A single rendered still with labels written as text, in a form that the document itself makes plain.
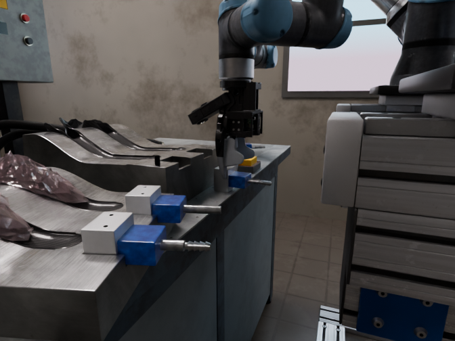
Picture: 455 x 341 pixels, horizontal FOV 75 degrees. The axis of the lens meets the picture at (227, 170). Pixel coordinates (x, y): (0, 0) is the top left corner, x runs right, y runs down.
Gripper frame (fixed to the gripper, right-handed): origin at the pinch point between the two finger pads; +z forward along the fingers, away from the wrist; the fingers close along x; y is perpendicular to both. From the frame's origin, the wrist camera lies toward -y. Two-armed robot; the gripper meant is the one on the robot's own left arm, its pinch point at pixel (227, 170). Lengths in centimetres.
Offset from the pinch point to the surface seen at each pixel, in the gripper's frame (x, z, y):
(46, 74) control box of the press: 24, -26, -93
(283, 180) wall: 186, 55, -31
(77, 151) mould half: -17.1, -5.2, -27.9
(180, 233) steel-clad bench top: -24.3, 4.6, 2.7
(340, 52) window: 186, -49, 7
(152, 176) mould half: -18.8, -2.3, -6.9
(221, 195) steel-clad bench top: -4.5, 4.6, 0.7
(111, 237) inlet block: -40.9, -2.9, 5.6
